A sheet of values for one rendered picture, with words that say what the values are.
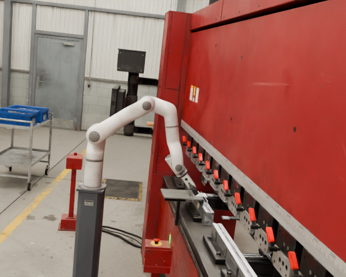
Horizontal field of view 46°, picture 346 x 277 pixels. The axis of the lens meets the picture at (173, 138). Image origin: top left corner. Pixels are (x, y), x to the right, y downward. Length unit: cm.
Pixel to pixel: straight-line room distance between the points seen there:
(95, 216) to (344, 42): 202
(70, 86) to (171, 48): 673
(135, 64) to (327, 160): 259
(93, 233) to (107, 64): 738
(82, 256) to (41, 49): 777
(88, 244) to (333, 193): 198
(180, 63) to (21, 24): 727
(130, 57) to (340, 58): 257
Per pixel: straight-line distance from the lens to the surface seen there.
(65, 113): 1023
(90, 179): 281
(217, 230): 244
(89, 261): 300
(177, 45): 358
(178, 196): 282
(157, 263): 253
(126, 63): 370
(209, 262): 228
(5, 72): 1040
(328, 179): 134
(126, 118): 271
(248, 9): 217
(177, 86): 359
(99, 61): 1000
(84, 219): 288
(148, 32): 987
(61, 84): 1019
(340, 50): 136
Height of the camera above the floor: 189
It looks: 11 degrees down
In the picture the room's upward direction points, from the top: 6 degrees clockwise
